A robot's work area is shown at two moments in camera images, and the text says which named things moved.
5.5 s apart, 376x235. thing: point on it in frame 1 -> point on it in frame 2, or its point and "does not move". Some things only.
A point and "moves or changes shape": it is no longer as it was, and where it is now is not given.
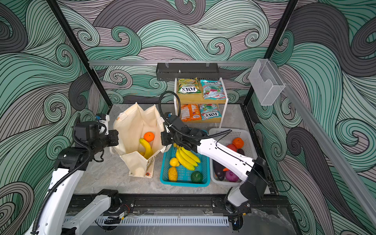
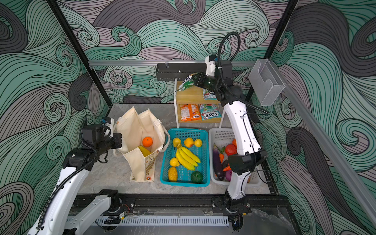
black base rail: (208, 204) does not move
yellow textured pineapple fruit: (173, 174) does not move
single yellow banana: (148, 148) moves or changes shape
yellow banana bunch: (186, 158) does not move
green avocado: (196, 177) does not move
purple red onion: (231, 176) does not move
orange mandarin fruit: (149, 136) moves or changes shape
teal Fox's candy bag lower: (209, 111) does not move
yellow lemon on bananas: (174, 162) does not move
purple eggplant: (218, 169) does not move
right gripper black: (165, 134) -> (202, 82)
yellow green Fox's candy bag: (188, 86) moves or changes shape
